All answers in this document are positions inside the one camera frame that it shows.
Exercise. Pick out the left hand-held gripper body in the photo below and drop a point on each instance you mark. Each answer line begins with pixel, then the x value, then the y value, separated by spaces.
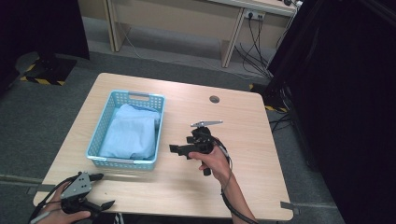
pixel 76 186

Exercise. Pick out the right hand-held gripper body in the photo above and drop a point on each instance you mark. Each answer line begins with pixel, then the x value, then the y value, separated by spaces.
pixel 200 141

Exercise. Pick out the light blue plastic basket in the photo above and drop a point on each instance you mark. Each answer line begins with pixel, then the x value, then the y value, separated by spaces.
pixel 99 137

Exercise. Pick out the light blue cloth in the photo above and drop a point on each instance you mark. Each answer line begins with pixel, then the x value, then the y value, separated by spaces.
pixel 130 137

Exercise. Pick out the person's right hand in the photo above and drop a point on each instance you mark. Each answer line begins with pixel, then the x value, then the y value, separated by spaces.
pixel 214 163

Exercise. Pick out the person's left hand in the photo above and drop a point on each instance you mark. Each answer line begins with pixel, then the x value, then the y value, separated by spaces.
pixel 54 214

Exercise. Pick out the grey tape strip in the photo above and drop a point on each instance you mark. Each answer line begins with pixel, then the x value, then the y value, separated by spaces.
pixel 40 188
pixel 289 206

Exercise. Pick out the grey table grommet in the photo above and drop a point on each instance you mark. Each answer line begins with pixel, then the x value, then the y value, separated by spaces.
pixel 214 99

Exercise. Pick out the black stand base striped tape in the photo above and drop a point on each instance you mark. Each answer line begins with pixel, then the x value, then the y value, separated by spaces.
pixel 272 98
pixel 51 70

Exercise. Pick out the beige wooden desk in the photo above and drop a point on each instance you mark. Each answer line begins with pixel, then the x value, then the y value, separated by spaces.
pixel 174 15

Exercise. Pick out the white power socket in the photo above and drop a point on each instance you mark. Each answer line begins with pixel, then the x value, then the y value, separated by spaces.
pixel 254 14

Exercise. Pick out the black curtain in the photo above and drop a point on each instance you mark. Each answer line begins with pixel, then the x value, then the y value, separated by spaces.
pixel 342 93
pixel 37 28

